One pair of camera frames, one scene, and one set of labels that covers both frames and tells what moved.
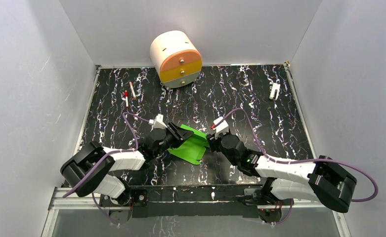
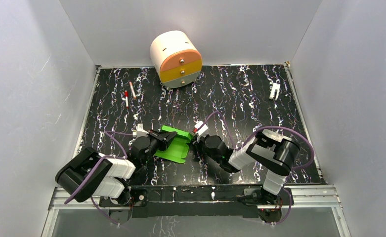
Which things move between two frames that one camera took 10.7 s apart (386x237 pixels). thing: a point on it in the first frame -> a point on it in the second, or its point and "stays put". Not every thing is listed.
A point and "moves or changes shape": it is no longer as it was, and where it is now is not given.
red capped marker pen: [126, 94] stays put
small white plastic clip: [276, 87] stays put
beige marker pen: [132, 90] stays put
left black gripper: [174, 132] -> [156, 139]
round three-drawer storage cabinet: [177, 59] stays put
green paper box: [192, 148] moves or changes shape
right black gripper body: [215, 144] -> [200, 144]
